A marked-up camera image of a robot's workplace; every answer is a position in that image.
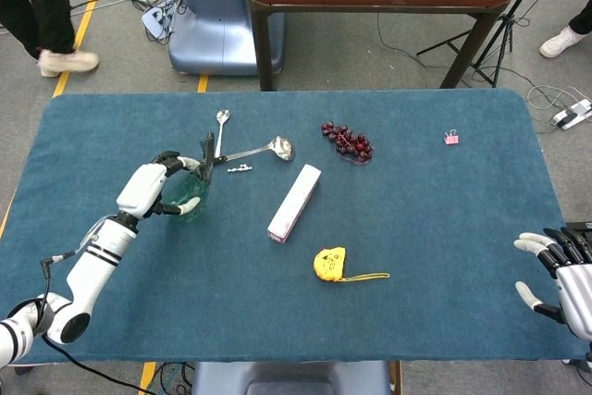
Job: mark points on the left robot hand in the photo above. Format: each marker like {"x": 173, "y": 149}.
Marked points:
{"x": 141, "y": 189}

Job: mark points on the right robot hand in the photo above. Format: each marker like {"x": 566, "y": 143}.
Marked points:
{"x": 575, "y": 293}

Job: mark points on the clear green glass container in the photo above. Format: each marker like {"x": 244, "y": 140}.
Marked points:
{"x": 192, "y": 189}

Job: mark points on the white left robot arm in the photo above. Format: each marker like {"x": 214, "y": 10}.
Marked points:
{"x": 92, "y": 275}

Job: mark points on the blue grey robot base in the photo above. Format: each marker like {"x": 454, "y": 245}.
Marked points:
{"x": 217, "y": 20}

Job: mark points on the black tripod stand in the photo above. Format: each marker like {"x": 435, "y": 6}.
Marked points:
{"x": 504, "y": 25}

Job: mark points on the small metal spoon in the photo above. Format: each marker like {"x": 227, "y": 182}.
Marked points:
{"x": 223, "y": 116}

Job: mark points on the beige sneaker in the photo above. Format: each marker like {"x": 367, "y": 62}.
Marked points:
{"x": 67, "y": 62}

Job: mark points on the long white pink carton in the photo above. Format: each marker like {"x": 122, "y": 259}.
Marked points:
{"x": 296, "y": 203}

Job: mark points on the grey power strip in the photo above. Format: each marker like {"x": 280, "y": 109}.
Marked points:
{"x": 155, "y": 20}

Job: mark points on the blue felt table cover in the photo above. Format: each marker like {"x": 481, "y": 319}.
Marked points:
{"x": 416, "y": 228}

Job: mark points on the white power strip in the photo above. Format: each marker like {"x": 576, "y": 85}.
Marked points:
{"x": 573, "y": 115}

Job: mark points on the pink binder clip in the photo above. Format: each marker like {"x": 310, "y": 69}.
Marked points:
{"x": 451, "y": 139}

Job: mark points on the yellow tape measure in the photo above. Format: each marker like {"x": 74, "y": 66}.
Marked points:
{"x": 329, "y": 264}

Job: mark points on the dark red grape bunch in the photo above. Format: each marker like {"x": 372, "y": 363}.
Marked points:
{"x": 349, "y": 140}

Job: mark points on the blue grey robot torso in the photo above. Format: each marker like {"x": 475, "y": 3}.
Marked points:
{"x": 296, "y": 378}

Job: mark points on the white sneaker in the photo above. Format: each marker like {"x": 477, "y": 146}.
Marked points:
{"x": 559, "y": 42}

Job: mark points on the dark trouser leg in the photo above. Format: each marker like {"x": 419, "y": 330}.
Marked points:
{"x": 583, "y": 18}

